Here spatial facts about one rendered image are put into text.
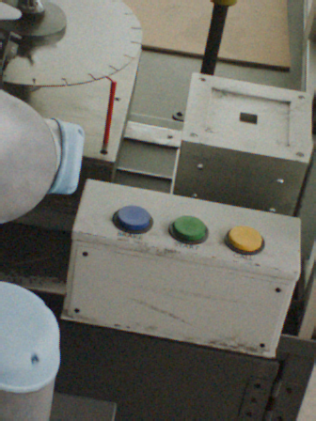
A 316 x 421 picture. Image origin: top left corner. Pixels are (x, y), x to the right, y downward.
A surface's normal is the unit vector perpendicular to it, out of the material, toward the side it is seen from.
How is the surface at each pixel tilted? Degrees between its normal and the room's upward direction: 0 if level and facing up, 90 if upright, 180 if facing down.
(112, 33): 0
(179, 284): 90
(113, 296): 90
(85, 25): 0
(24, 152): 67
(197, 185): 90
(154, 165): 0
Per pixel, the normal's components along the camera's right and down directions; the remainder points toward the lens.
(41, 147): 0.94, -0.13
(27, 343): 0.28, -0.75
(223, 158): -0.11, 0.61
